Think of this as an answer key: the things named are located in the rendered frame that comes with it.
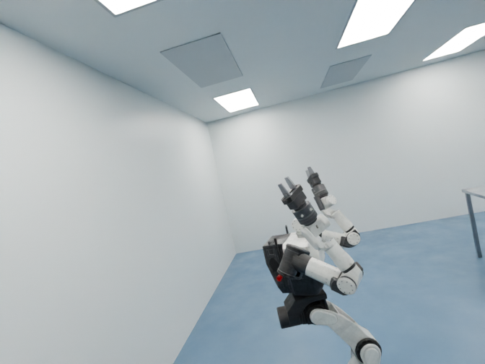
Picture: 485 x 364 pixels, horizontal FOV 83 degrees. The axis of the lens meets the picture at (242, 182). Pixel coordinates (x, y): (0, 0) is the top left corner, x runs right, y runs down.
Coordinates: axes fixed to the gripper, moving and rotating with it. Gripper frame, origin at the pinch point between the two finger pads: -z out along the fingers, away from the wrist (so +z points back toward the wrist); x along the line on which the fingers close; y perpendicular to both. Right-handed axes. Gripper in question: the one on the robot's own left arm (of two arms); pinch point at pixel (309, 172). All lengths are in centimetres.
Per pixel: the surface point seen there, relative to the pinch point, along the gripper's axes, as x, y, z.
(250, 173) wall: -367, -37, -150
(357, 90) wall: -263, -277, -197
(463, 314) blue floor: -105, -111, 146
